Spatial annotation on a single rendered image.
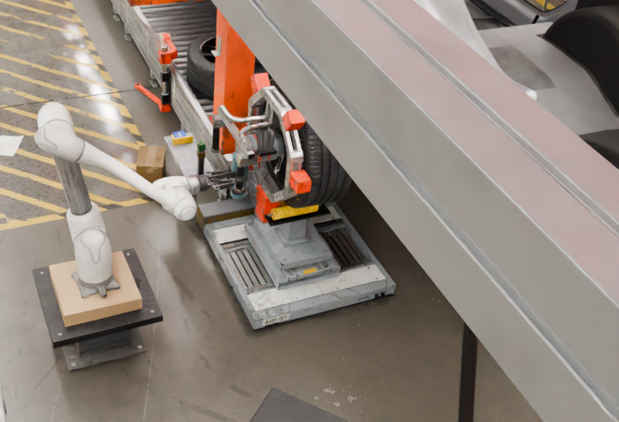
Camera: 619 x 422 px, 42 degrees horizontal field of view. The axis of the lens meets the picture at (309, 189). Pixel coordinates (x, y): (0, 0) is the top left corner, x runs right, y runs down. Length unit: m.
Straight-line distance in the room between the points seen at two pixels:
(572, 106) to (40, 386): 3.07
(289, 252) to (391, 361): 0.78
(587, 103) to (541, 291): 4.27
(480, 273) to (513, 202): 0.06
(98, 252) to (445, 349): 1.82
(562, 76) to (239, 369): 2.37
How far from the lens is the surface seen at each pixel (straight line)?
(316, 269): 4.35
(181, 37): 6.22
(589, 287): 0.41
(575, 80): 4.77
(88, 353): 4.07
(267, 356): 4.09
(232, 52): 4.14
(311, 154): 3.71
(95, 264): 3.75
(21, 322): 4.30
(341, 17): 0.60
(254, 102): 4.04
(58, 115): 3.53
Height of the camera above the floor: 3.07
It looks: 37 degrees down
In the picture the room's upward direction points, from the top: 8 degrees clockwise
